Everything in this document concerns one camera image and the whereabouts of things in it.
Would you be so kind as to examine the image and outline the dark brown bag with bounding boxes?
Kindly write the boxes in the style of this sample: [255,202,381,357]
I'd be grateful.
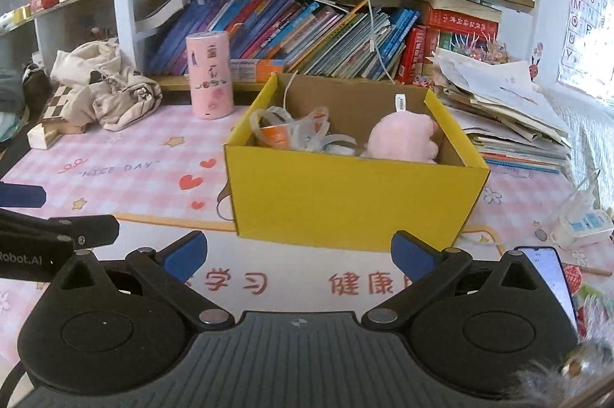
[21,65,53,109]

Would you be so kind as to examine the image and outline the white lace cloth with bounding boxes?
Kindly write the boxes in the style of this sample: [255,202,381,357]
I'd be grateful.
[547,94,614,207]

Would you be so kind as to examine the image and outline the wooden pencil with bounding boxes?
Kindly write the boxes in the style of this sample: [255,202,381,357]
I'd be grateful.
[561,264,614,277]

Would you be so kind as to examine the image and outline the orange grey toothpaste box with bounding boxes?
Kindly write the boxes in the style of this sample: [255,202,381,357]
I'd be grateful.
[228,58,289,84]

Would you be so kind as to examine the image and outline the yellow cardboard box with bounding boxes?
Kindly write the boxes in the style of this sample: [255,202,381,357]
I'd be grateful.
[223,72,491,253]

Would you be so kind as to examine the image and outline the pink printed cylinder canister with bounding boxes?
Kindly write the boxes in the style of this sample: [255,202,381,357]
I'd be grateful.
[185,31,235,120]

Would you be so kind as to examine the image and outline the red thick book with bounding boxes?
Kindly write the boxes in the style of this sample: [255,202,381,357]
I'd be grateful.
[397,25,427,85]

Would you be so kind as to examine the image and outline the white wooden bookshelf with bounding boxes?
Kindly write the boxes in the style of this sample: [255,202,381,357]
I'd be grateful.
[0,0,538,92]

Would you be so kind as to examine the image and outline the grey fuzzy fabric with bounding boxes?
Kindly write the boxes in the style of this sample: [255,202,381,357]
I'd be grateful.
[513,331,614,408]

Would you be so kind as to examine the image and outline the red dictionary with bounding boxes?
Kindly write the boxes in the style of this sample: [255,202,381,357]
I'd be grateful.
[427,8,500,37]

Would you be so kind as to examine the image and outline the white charging cable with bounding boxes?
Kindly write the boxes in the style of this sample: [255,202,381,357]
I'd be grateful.
[301,0,399,84]

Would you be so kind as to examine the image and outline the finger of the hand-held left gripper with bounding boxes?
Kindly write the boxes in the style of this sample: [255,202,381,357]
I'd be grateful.
[0,182,48,208]
[0,209,120,252]

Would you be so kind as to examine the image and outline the wooden chessboard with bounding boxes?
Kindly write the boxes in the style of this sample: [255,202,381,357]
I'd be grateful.
[41,83,104,135]

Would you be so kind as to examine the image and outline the beige canvas bag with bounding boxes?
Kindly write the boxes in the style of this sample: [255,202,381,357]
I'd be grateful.
[50,41,164,132]

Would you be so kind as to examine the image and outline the colourful small packets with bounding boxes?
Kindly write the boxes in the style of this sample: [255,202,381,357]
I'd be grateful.
[0,5,32,30]

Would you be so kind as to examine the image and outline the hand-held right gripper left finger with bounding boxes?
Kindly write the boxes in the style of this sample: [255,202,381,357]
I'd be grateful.
[45,230,236,326]

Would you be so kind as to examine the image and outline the black smartphone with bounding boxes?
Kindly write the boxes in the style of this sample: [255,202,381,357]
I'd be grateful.
[514,246,579,332]

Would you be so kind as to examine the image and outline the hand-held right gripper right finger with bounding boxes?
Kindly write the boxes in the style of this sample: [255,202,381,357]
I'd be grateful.
[361,232,552,326]

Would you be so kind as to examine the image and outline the colourful printed box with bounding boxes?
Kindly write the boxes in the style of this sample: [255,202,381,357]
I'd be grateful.
[437,31,500,51]

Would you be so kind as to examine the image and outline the stack of papers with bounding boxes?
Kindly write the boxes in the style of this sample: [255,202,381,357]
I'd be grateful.
[432,48,574,174]

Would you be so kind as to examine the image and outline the wall poster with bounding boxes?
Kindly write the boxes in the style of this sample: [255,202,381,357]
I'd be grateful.
[556,0,614,97]

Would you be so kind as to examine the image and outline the pink plush toy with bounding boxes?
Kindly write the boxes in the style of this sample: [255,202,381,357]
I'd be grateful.
[360,94,441,164]

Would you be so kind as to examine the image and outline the long row of colourful books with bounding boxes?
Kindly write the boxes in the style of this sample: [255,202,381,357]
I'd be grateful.
[146,0,423,83]

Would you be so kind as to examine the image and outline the cream paperback book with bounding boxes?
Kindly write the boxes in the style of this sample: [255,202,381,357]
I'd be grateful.
[417,0,502,13]

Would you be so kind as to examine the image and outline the white ribbon bow hair clip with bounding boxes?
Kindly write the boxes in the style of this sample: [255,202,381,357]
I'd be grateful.
[288,130,358,156]

